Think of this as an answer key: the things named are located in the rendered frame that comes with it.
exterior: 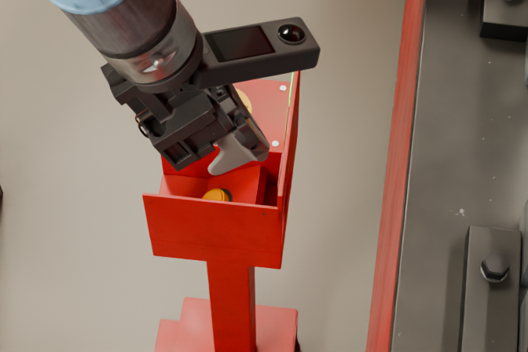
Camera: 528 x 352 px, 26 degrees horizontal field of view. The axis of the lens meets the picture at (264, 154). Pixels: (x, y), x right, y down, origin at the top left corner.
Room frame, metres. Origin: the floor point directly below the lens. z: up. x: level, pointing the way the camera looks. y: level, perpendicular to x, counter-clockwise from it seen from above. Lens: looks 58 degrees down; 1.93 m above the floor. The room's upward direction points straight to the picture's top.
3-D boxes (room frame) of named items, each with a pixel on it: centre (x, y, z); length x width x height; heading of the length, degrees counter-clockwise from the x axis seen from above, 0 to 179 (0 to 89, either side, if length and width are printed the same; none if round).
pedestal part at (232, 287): (0.74, 0.05, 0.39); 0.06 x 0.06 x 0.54; 83
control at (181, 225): (0.74, 0.05, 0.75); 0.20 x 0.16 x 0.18; 173
